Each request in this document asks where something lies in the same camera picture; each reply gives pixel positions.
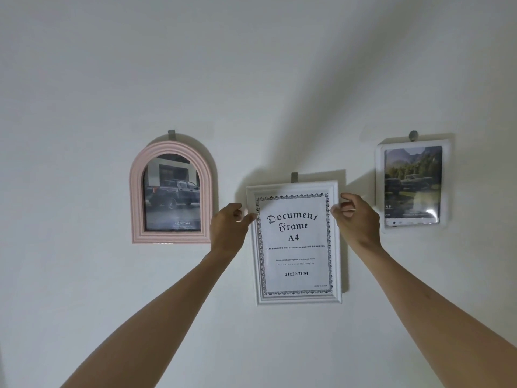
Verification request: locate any white rectangular document frame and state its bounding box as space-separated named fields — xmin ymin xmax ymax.
xmin=246 ymin=180 xmax=343 ymax=306

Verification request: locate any person's left forearm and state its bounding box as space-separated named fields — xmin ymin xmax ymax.
xmin=61 ymin=245 xmax=240 ymax=388

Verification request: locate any pink arched picture frame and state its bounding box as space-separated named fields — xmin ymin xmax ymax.
xmin=129 ymin=141 xmax=213 ymax=244

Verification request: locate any white glossy picture frame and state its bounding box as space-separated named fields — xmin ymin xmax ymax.
xmin=375 ymin=138 xmax=451 ymax=234

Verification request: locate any person's right hand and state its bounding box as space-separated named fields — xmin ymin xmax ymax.
xmin=330 ymin=193 xmax=381 ymax=250

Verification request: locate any person's left hand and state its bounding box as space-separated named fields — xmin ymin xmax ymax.
xmin=209 ymin=203 xmax=257 ymax=256

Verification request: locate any person's right forearm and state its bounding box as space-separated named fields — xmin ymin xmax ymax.
xmin=347 ymin=242 xmax=517 ymax=388

